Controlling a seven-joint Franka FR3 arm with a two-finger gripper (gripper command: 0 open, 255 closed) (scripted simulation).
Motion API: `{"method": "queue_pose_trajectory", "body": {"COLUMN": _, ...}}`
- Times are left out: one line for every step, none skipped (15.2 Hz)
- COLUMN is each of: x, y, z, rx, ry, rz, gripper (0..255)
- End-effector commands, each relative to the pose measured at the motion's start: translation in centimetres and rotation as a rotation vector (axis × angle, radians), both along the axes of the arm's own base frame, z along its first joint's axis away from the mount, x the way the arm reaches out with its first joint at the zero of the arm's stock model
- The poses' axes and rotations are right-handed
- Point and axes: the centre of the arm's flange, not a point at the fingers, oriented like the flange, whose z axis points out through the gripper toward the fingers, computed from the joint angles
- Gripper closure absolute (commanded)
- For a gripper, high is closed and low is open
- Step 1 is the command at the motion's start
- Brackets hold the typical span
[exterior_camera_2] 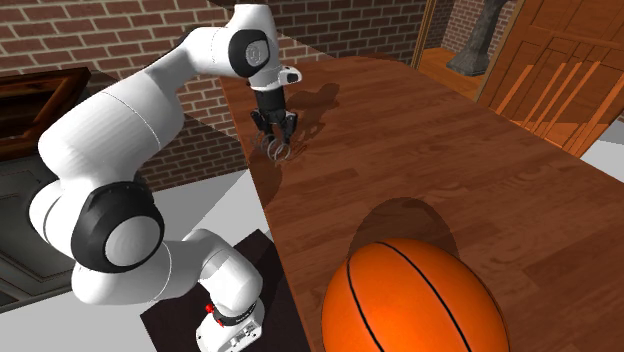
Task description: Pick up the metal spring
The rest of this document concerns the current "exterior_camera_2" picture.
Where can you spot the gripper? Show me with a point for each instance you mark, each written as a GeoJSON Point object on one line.
{"type": "Point", "coordinates": [272, 103]}

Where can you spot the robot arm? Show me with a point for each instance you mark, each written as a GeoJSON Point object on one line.
{"type": "Point", "coordinates": [122, 117]}

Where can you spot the dark robot stand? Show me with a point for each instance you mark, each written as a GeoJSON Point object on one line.
{"type": "Point", "coordinates": [253, 253]}

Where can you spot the brown wooden table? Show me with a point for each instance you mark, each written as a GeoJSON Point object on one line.
{"type": "Point", "coordinates": [438, 146]}

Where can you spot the dark grey statue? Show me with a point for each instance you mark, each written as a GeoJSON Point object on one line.
{"type": "Point", "coordinates": [475, 48]}

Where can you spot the orange basketball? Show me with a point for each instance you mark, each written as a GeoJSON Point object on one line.
{"type": "Point", "coordinates": [414, 302]}

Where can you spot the dark wooden framed picture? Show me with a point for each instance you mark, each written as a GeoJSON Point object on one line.
{"type": "Point", "coordinates": [29, 107]}

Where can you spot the grey panelled cabinet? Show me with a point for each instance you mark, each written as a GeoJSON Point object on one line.
{"type": "Point", "coordinates": [19, 229]}

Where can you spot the brown wooden door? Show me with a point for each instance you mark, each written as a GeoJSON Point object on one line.
{"type": "Point", "coordinates": [560, 63]}

